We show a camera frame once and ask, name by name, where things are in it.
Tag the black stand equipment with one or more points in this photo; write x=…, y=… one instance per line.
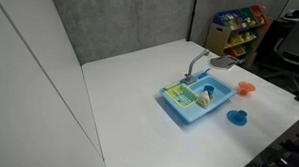
x=288, y=145

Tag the blue toy plate with cup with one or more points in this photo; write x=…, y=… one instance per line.
x=236, y=118

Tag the grey metal mounting plate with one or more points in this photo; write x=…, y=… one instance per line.
x=223, y=62

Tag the black office chair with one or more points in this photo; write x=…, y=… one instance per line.
x=293, y=45

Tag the cream toy sponge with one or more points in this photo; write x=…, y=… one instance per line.
x=204, y=100

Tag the grey toy faucet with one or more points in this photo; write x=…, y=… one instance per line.
x=191, y=67

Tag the toy storage shelf with bins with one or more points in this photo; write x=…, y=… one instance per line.
x=236, y=27

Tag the blue toy cup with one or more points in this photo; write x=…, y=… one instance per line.
x=208, y=89

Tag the yellow-green drying rack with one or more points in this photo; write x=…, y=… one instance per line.
x=180, y=95

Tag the black partition pole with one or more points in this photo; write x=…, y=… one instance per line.
x=191, y=15

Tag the blue toy sink basin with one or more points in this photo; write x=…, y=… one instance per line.
x=197, y=115

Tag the orange toy cup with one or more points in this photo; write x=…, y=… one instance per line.
x=211, y=97

